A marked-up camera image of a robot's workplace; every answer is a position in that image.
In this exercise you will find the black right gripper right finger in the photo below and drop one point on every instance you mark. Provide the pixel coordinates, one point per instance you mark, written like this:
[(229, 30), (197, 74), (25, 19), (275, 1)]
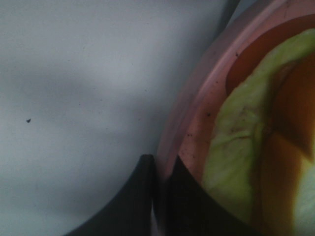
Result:
[(191, 212)]

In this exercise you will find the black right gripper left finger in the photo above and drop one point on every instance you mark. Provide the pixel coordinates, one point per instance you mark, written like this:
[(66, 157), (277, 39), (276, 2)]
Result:
[(129, 212)]

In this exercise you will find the white bread sandwich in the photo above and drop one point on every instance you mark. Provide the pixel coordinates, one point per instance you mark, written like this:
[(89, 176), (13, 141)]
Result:
[(261, 162)]

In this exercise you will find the pink round plate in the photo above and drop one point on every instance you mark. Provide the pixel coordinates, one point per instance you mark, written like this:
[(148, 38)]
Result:
[(184, 139)]

